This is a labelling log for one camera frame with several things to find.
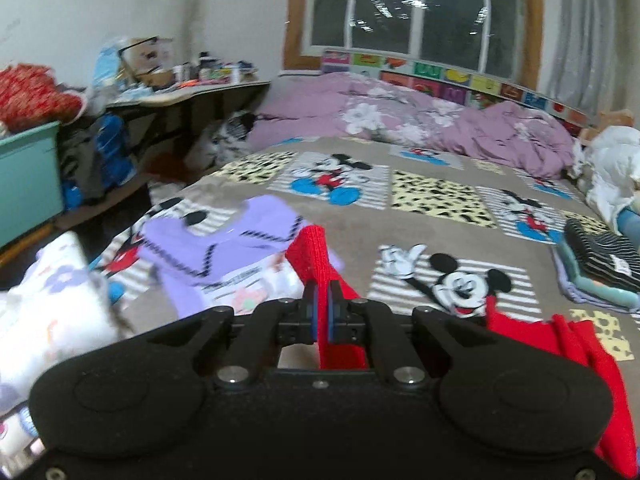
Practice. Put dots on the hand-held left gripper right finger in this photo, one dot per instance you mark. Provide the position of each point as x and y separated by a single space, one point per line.
332 312

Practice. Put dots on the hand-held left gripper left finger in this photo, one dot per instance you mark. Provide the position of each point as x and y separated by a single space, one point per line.
311 312

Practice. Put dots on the red knit sweater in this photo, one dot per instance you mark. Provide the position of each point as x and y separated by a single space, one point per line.
312 255

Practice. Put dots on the white printed garment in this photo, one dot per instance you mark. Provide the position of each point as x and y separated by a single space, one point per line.
250 285

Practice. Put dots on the cartoon mouse printed blanket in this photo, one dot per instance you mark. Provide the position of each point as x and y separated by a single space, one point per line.
360 230

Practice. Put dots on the purple knit sweater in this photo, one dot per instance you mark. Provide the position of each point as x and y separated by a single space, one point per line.
260 220

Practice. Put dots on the black and white patterned cloth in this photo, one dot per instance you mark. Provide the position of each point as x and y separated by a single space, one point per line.
225 132

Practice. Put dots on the purple floral quilt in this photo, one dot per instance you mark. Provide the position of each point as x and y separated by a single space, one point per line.
400 110

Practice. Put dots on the lavender folded garment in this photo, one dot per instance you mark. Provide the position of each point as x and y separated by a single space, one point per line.
569 285

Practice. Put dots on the cluttered desk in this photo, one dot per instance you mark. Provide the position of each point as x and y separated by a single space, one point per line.
200 91

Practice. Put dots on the pile of small desk clutter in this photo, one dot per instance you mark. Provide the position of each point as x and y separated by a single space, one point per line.
220 71

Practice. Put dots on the blue and black bag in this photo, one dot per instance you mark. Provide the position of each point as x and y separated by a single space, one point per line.
112 145

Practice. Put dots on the white floral cloth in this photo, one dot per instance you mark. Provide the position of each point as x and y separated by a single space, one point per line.
50 310

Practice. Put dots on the colourful alphabet foam panel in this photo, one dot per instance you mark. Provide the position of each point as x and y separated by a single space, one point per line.
430 70

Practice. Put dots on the teal folded garment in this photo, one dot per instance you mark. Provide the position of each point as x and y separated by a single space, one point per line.
595 287

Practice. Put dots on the cardboard box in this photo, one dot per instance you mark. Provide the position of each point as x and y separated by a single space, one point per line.
150 55

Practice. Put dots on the teal storage box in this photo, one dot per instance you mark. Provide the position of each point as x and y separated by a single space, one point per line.
25 180

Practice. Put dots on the blue and white plastic bag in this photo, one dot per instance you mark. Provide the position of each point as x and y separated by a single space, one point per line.
107 67

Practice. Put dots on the white crumpled bedding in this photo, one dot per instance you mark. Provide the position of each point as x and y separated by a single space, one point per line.
615 160

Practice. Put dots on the tan plush toy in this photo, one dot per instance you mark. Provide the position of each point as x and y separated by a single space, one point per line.
615 119

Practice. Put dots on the red patterned cloth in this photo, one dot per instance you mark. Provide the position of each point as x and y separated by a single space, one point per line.
30 95

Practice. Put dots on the grey curtain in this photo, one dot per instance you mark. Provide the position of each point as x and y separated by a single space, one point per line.
590 35

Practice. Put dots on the white arched tube frame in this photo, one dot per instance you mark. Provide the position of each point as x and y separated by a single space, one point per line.
348 15

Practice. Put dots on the window with wooden frame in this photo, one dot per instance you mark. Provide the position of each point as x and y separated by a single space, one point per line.
450 35

